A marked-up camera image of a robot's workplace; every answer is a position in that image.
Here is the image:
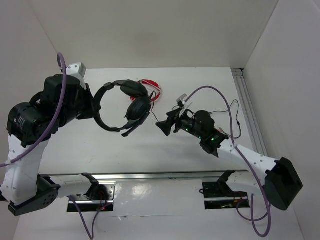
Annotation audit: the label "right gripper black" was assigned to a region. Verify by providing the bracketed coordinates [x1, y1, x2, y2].
[155, 107, 204, 140]

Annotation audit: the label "thin black headset cable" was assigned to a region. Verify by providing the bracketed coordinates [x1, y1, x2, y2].
[149, 91, 243, 140]

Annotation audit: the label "black headset with microphone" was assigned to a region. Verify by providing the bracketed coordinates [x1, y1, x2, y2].
[94, 79, 152, 138]

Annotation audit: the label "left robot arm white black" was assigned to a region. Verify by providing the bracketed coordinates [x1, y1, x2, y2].
[0, 74, 99, 216]

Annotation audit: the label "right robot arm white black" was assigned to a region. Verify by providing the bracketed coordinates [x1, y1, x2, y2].
[156, 108, 303, 211]

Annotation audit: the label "red headphones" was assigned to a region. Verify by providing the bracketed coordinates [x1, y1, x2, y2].
[135, 79, 162, 103]

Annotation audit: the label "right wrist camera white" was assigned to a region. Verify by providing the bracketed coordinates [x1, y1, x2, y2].
[176, 93, 193, 117]

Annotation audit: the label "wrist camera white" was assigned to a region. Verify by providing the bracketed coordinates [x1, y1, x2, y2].
[176, 93, 193, 117]
[66, 62, 87, 79]

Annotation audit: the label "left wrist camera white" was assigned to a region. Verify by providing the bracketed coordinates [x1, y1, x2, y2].
[66, 62, 87, 79]

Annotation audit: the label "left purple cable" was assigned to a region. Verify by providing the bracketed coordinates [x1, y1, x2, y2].
[0, 52, 113, 240]

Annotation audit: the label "purple cable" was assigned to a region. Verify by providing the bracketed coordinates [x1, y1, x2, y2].
[184, 86, 272, 237]
[0, 52, 113, 240]

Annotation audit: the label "aluminium rail front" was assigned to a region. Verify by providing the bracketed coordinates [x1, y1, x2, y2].
[37, 171, 251, 183]

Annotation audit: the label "aluminium rail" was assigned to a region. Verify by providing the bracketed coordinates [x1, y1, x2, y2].
[231, 68, 268, 156]
[37, 171, 251, 183]

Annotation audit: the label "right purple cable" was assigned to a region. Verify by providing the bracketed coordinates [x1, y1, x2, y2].
[184, 86, 272, 237]

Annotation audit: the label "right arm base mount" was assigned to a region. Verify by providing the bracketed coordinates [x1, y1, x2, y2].
[199, 182, 250, 210]

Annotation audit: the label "aluminium rail right side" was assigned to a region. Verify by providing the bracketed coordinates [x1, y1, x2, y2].
[231, 68, 268, 156]

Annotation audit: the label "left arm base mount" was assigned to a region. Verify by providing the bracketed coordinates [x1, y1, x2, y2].
[71, 173, 116, 213]

